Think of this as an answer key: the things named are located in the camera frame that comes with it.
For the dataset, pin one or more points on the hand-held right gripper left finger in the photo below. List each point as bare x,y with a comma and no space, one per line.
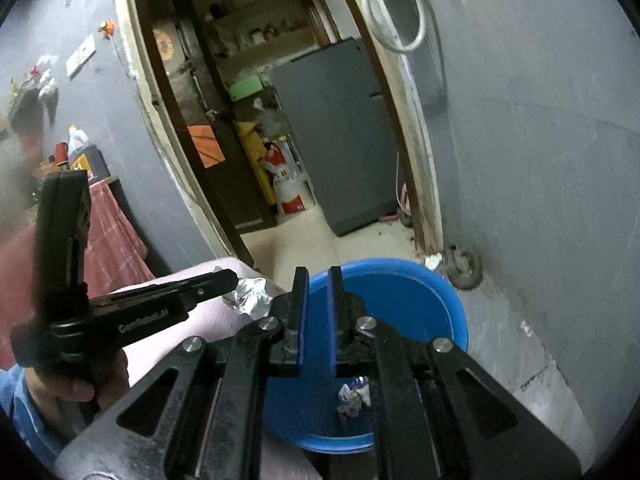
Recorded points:
301,321

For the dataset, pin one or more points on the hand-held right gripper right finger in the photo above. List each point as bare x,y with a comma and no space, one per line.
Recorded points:
332,321

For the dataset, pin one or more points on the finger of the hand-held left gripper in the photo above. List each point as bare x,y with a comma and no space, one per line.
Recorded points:
200,285

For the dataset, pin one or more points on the silver wrapper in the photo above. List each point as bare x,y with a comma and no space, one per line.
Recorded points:
250,297

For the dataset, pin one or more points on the blue plastic bucket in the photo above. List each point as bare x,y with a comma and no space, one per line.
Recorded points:
400,310

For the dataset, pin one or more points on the purple and white wrapper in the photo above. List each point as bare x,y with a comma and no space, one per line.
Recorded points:
352,395

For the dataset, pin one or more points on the person's left forearm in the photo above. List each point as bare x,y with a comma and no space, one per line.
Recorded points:
25,425

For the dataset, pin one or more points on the person's left hand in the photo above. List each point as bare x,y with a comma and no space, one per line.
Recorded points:
65,387

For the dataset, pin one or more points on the pink table cover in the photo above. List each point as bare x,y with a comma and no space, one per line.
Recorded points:
215,317

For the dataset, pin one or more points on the red checked cloth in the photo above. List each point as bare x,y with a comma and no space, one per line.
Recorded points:
115,240

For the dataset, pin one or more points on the red cup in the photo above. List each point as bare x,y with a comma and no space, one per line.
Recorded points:
61,154

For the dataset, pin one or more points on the dark wooden door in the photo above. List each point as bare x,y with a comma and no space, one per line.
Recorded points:
220,200

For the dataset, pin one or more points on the large cooking oil jug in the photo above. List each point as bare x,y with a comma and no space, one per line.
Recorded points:
80,142

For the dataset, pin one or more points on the white paper scrap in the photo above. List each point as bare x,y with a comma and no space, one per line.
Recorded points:
433,261

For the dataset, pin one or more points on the white sack red print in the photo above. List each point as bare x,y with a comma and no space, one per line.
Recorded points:
292,191

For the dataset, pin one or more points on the pink slipper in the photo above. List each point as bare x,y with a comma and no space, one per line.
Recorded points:
405,205

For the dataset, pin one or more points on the yellow bag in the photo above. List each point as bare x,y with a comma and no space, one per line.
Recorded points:
250,145

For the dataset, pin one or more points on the white crumpled bag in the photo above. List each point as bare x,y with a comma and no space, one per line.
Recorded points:
47,87

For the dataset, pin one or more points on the grey refrigerator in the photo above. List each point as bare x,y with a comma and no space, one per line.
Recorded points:
340,150

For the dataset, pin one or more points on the green box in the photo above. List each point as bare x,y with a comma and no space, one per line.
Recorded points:
246,89

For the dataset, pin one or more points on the sunflower decoration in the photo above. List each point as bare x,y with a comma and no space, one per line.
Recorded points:
164,43

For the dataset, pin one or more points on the back room shelf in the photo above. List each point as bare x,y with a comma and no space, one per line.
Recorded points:
260,40

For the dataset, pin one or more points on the dark wall basket rack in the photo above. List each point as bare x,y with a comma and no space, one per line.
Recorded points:
27,107

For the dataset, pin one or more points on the white door frame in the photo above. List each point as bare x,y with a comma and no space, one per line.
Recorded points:
150,105

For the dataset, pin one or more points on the white wall switch plate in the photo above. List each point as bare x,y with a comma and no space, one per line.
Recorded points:
80,56

